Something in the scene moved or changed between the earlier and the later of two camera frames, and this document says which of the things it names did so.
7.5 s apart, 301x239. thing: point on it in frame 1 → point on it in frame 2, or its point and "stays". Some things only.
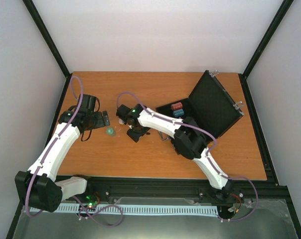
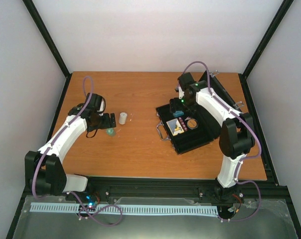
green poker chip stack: (110, 131) stays
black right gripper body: (138, 132) → (185, 105)
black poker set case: (210, 105) stays
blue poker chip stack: (178, 113) stays
